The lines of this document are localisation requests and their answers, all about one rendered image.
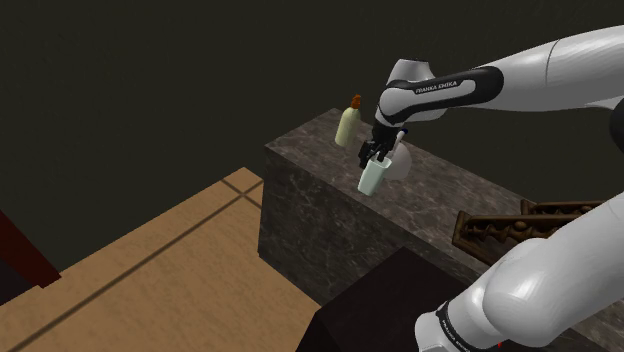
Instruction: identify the dark robot stand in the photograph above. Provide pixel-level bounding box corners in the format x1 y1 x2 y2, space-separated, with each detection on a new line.
295 246 581 352

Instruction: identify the grey marble counter block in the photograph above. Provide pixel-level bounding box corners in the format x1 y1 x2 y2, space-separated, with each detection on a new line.
257 107 624 352

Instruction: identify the dark brown carved wooden rack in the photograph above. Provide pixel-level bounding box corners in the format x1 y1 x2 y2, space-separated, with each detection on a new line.
451 198 606 267

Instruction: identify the cream bottle with brown cap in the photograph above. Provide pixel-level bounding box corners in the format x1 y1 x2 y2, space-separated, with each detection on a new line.
334 94 363 149

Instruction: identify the pale green cup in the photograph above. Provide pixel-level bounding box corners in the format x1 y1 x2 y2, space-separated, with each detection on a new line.
357 156 393 197

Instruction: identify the dark red furniture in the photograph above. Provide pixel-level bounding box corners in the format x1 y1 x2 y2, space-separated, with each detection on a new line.
0 210 63 307

